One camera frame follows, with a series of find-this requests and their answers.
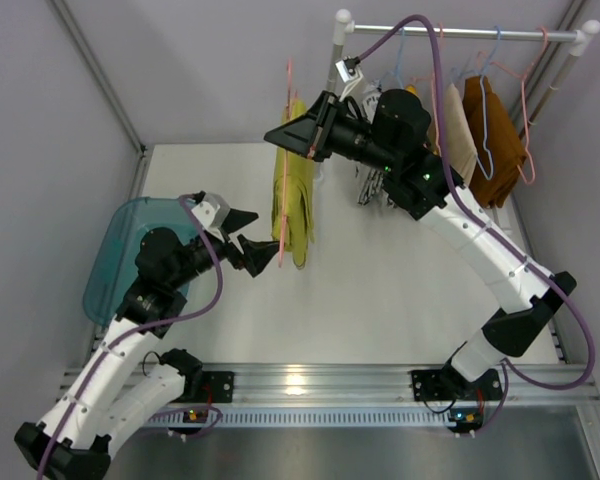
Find yellow-green trousers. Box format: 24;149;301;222
270;98;317;271

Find pink wire hanger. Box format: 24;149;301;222
410;23;446;156
477;26;550;187
278;57;294;268

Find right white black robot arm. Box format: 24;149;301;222
264;89;576;398

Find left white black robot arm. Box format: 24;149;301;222
14;200;277;479

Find black white print trousers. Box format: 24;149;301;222
355;81;383;205

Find camouflage yellow trousers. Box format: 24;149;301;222
385;84;441;207

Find beige trousers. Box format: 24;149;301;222
442;84;477;185

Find brown trousers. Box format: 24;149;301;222
462;76;527;208

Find white metal clothes rack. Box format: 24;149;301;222
326;1;600;139

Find teal plastic bin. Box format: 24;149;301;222
83;197;197;329

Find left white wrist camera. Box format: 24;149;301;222
191;191;231;239

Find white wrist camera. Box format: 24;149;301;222
191;191;231;239
335;57;367;102

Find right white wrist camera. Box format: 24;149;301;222
335;57;367;102

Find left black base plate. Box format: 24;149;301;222
196;371;235;404

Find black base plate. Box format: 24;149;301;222
410;367;503;403
196;371;235;404

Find grey slotted cable duct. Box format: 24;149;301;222
145;406;467;429

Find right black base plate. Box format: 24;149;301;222
410;367;503;403

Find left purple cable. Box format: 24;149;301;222
35;193;226;480

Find aluminium mounting rail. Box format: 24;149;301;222
59;362;600;407

